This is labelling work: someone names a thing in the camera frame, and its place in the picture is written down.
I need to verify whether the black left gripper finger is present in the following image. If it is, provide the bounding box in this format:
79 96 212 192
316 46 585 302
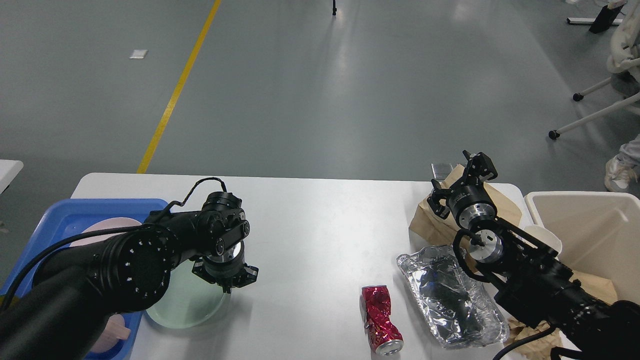
235 265 259 289
192 260 220 285

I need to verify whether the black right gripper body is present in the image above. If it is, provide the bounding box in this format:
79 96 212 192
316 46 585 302
447 184 498 230

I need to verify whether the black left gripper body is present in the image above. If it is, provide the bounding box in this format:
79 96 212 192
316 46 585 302
202 241 245 285

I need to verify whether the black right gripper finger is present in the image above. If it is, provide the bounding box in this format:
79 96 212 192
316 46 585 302
427 180 453 220
462 150 499 188

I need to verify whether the green plate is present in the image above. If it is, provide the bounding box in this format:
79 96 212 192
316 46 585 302
145 260 230 330

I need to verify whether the pink mug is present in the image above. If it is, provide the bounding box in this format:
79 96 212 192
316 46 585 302
90 314 131 354

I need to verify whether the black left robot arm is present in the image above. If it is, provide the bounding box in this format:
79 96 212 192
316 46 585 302
1 177 259 360

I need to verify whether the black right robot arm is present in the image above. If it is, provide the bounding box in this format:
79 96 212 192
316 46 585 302
426 150 640 360

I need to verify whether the brown paper bag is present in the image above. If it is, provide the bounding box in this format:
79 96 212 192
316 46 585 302
409 182 528 249

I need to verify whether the white paper cup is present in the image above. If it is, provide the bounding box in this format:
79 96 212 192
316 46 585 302
523 224 563 255

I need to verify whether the pink plate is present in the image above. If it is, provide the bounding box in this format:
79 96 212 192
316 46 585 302
69 217 142 248

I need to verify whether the aluminium foil tray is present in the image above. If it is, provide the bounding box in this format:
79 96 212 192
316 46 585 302
397 244 510 350

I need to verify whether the beige plastic bin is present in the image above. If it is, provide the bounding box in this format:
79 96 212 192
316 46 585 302
525 191 640 303

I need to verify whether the blue plastic tray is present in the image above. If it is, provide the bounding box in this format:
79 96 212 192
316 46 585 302
1 198 167 360

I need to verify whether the crushed red can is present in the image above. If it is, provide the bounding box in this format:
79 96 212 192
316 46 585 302
360 285 404 356

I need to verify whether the brown paper in bin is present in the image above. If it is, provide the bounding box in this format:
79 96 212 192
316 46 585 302
570 271 618 305

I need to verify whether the crumpled brown paper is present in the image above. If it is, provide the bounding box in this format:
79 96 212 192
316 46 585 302
505 320 565 360

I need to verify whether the white side table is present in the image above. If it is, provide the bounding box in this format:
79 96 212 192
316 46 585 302
0 159 25 194

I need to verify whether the white paper scrap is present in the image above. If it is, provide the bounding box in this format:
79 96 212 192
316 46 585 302
129 48 149 60

